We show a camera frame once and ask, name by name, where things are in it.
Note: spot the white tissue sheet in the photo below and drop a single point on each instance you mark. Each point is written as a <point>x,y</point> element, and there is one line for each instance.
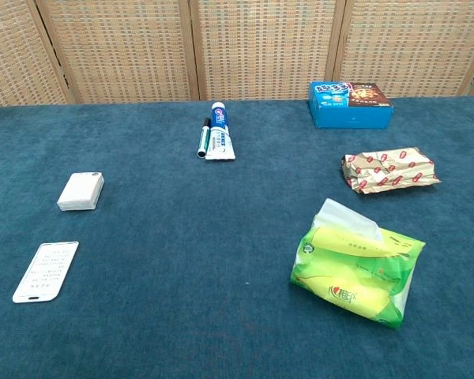
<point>345,219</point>

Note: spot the green tissue pack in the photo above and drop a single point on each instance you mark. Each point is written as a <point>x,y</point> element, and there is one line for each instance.
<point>355,272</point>

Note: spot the small white tissue packet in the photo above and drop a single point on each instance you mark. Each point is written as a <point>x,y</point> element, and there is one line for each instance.
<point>81,191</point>

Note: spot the blue white toothpaste tube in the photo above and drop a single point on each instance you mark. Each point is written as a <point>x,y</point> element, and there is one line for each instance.
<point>220,138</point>

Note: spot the green white marker pen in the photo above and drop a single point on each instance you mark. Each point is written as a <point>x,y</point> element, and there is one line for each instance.
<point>204,138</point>

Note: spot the blue carpet table cover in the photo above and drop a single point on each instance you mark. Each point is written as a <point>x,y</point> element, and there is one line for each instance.
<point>181,256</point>

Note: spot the blue cookie box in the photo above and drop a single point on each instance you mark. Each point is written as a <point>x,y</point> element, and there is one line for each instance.
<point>349,110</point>

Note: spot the woven rattan folding screen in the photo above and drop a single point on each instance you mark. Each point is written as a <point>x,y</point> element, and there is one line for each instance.
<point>237,47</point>

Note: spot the gold red printed snack bag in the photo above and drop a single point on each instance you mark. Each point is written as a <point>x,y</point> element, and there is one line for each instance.
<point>391,169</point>

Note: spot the white smartphone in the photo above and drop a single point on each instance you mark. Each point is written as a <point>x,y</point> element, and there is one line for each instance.
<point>45,271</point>

